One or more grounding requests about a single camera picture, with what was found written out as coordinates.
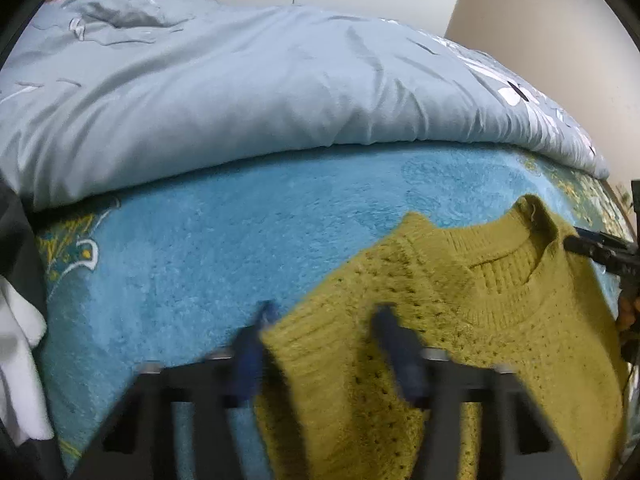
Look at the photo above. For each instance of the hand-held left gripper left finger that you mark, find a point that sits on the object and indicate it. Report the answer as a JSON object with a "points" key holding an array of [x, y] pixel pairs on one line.
{"points": [[251, 355]]}

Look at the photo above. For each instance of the dark grey cloth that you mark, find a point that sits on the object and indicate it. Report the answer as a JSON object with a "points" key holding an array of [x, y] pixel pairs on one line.
{"points": [[20, 240]]}

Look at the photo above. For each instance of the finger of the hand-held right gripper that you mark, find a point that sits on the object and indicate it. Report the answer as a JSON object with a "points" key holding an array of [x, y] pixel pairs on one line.
{"points": [[595, 247]]}

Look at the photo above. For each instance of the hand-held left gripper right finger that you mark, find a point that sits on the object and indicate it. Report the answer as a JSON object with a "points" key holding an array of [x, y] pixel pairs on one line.
{"points": [[400, 355]]}

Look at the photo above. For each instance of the olive green knitted sweater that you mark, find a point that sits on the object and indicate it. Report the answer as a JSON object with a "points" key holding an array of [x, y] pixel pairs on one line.
{"points": [[450, 360]]}

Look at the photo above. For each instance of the light blue duvet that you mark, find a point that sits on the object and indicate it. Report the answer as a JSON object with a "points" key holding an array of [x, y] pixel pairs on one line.
{"points": [[250, 85]]}

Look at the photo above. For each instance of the person's right hand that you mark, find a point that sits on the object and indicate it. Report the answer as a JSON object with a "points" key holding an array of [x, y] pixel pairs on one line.
{"points": [[627, 312]]}

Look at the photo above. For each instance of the white cloth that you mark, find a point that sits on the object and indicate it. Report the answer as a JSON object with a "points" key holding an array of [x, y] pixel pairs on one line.
{"points": [[17, 355]]}

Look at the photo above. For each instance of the blue fleece printed blanket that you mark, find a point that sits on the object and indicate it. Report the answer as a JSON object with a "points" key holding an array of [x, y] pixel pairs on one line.
{"points": [[200, 270]]}

